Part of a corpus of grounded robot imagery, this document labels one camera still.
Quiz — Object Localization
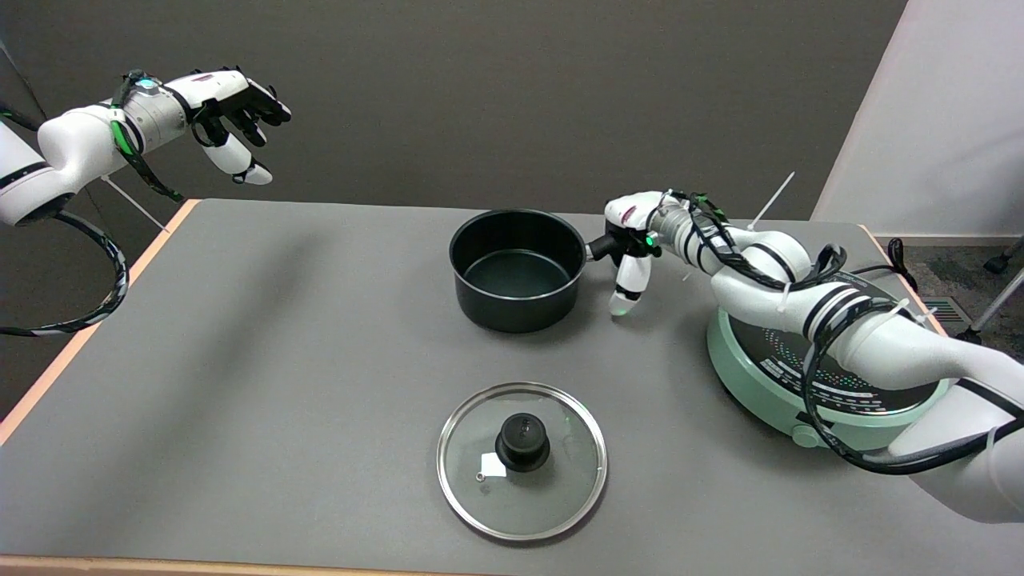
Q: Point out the black cooker power cable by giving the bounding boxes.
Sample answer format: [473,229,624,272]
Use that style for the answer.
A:
[848,238,919,293]

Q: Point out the black pot with handle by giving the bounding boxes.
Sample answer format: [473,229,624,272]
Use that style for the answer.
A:
[449,210,618,334]

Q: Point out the green black induction cooker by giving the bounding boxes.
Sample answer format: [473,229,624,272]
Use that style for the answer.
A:
[706,270,953,451]

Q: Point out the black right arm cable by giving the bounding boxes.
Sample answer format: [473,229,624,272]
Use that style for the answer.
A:
[670,190,1024,477]

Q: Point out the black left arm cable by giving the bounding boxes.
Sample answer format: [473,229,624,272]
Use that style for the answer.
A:
[0,70,186,337]

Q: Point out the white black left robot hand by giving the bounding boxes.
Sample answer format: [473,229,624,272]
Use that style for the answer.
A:
[166,66,293,186]

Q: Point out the glass lid with black knob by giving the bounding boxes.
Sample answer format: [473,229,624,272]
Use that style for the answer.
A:
[437,382,608,542]

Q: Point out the grey stand legs with casters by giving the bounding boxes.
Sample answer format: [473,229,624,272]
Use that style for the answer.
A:
[956,235,1024,346]

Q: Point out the white cable tie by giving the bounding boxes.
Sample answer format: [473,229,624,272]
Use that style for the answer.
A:
[102,175,170,234]
[748,171,797,233]

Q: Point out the grey floor vent grille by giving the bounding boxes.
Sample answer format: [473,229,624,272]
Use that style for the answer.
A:
[920,296,974,326]

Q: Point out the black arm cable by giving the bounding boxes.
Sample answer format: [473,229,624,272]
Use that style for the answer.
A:
[670,190,1024,477]
[0,70,186,337]

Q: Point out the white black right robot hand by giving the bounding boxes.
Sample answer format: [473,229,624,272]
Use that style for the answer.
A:
[596,190,681,318]

